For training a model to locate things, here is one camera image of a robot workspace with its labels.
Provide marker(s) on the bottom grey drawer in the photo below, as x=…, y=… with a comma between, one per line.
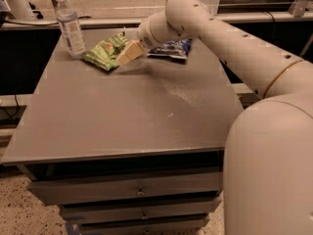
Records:
x=144, y=227

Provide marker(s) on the clear plastic water bottle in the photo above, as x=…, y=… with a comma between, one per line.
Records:
x=70, y=28

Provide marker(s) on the grey drawer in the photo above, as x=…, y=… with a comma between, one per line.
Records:
x=142, y=210
x=144, y=227
x=121, y=187

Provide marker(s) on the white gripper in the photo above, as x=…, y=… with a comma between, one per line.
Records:
x=144, y=34

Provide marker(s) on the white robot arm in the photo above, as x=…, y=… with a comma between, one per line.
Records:
x=268, y=160

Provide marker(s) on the white pipe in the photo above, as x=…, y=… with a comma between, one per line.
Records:
x=21, y=9

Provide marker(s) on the blue chip bag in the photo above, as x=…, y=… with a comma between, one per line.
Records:
x=175, y=49

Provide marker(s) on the grey metal rail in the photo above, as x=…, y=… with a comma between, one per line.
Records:
x=233, y=18

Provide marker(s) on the green jalapeno chip bag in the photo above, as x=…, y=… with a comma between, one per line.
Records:
x=104, y=54

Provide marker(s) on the middle grey drawer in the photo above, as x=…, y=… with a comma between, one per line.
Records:
x=142, y=210

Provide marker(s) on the top grey drawer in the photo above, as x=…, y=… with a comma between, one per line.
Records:
x=121, y=187

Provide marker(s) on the grey drawer cabinet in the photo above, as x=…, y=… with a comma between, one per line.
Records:
x=148, y=116

